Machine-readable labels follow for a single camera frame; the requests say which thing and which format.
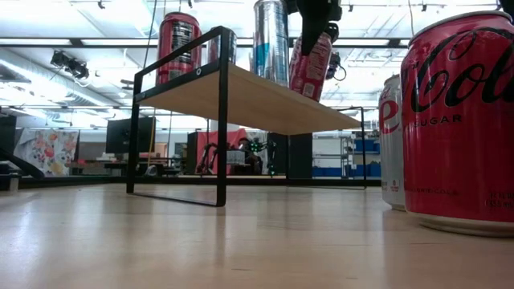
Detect white cabinet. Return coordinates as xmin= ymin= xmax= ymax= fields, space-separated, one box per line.
xmin=312 ymin=136 xmax=346 ymax=177

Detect black hanging overhead camera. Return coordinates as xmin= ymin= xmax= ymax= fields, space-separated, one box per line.
xmin=327 ymin=51 xmax=347 ymax=81

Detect wooden shelf black metal frame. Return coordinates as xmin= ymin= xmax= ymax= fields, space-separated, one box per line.
xmin=126 ymin=26 xmax=367 ymax=208

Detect black monitor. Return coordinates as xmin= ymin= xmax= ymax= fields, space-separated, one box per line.
xmin=105 ymin=116 xmax=157 ymax=154

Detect red Coca-Cola original can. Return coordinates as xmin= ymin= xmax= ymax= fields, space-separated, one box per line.
xmin=288 ymin=31 xmax=334 ymax=104

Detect silver Diet Coke can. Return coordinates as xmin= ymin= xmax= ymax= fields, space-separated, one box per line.
xmin=378 ymin=74 xmax=406 ymax=212

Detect black cabinet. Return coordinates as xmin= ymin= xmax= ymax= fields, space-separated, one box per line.
xmin=267 ymin=132 xmax=313 ymax=180
xmin=0 ymin=115 xmax=18 ymax=157

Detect dark can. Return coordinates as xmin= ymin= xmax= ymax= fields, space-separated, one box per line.
xmin=207 ymin=26 xmax=239 ymax=65

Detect floral cloth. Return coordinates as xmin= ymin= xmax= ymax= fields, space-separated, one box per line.
xmin=14 ymin=128 xmax=80 ymax=177

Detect background robot green lights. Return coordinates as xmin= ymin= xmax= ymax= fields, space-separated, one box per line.
xmin=240 ymin=138 xmax=278 ymax=177

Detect red can black print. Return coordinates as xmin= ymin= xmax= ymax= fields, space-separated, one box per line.
xmin=155 ymin=10 xmax=203 ymax=86

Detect thin hanging cable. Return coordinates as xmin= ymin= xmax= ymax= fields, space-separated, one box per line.
xmin=142 ymin=0 xmax=158 ymax=69

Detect slim silver blue can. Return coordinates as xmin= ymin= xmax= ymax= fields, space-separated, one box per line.
xmin=251 ymin=0 xmax=291 ymax=88

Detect red panel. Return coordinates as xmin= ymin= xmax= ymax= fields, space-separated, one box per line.
xmin=186 ymin=128 xmax=248 ymax=176

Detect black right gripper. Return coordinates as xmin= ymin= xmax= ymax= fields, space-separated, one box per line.
xmin=285 ymin=0 xmax=343 ymax=56

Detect red Coca-Cola Zero Sugar can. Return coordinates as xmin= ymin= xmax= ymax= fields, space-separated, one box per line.
xmin=400 ymin=10 xmax=514 ymax=238

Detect shelving with blue bins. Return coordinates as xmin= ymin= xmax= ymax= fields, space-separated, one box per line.
xmin=341 ymin=136 xmax=382 ymax=180

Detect yellow hanging cable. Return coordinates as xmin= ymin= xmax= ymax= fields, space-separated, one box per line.
xmin=407 ymin=0 xmax=415 ymax=38

